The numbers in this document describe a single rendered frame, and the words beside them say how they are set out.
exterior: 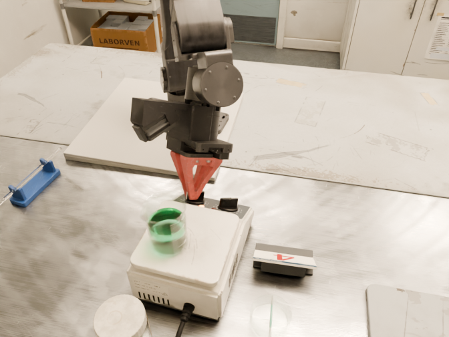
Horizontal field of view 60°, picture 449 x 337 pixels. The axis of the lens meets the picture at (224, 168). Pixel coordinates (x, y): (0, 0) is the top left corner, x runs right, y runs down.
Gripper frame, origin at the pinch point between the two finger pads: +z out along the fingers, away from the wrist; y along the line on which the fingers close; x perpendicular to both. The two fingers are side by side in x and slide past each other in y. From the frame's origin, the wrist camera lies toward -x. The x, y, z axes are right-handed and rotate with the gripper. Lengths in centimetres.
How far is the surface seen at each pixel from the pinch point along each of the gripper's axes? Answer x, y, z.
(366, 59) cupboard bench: 210, -125, -50
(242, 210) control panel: 6.2, 5.8, 1.4
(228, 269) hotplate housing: -2.1, 14.2, 5.9
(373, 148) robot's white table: 41.1, 3.7, -9.1
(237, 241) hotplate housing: 1.1, 11.5, 3.5
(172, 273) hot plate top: -9.4, 12.6, 5.9
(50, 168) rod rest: -15.8, -25.8, 2.0
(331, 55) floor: 233, -177, -56
